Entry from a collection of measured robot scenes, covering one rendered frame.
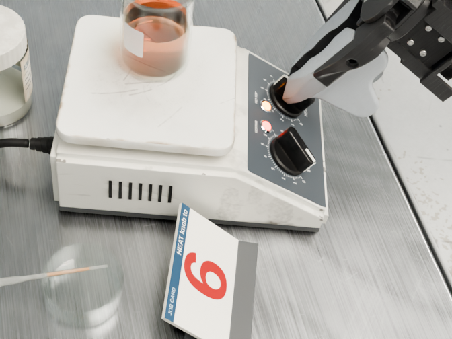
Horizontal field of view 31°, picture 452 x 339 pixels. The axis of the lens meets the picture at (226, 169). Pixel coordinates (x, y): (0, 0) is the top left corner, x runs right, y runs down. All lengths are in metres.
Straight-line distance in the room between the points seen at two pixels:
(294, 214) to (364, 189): 0.09
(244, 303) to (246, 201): 0.07
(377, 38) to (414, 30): 0.03
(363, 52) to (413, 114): 0.19
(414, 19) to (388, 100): 0.20
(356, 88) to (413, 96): 0.16
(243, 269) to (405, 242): 0.13
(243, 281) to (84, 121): 0.16
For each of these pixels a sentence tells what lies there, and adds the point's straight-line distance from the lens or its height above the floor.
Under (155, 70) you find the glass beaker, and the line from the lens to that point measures 0.56.
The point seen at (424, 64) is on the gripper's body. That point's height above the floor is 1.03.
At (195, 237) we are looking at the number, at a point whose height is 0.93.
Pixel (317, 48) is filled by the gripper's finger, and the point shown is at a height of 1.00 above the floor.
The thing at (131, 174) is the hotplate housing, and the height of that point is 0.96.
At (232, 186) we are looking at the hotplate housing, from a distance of 0.56.
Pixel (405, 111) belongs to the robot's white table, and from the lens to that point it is 0.72.
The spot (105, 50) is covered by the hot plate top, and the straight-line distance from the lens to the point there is 0.59.
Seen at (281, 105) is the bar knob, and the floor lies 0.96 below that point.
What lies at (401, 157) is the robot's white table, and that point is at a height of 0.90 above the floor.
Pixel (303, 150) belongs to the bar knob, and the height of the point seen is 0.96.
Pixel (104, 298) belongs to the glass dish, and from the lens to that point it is 0.57.
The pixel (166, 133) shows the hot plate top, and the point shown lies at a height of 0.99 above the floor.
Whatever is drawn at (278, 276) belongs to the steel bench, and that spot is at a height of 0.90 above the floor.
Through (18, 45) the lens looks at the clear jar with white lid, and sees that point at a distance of 0.61.
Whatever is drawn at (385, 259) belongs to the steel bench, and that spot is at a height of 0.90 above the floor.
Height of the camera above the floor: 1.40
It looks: 52 degrees down
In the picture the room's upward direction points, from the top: 10 degrees clockwise
